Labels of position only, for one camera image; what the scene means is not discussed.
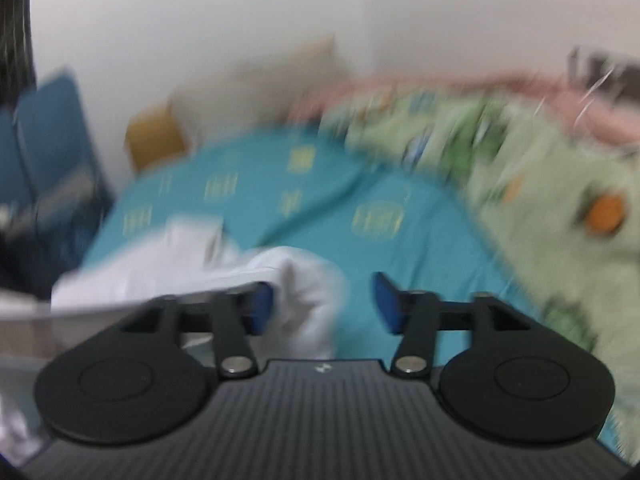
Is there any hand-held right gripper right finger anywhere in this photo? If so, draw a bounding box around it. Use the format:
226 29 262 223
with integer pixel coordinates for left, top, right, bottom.
372 272 532 380

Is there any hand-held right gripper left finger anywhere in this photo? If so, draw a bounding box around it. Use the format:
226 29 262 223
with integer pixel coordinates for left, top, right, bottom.
119 282 275 379

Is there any white polo shirt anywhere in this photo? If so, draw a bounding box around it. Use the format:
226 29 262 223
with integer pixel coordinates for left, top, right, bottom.
50 216 352 358

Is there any teal printed bed sheet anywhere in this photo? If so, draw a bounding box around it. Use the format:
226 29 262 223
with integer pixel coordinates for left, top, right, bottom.
82 129 626 461

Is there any green printed fleece blanket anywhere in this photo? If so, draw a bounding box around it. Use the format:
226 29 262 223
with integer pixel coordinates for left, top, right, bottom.
320 86 640 476

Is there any grey pillow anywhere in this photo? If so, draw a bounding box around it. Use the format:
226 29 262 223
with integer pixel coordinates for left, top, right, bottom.
170 37 347 147

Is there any blue fabric chair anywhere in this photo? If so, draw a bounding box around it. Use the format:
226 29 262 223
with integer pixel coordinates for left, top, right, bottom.
0 67 115 246

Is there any pink fluffy blanket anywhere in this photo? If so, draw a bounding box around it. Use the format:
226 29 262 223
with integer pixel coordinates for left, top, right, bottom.
290 71 640 145

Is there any dark window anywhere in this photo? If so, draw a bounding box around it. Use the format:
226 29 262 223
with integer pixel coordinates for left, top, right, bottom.
0 0 37 103

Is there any white charging cable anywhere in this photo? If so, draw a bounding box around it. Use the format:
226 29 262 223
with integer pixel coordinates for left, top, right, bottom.
575 66 617 127

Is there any dark wall socket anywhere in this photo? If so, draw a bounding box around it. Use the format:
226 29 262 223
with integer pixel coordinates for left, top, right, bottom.
567 46 640 107

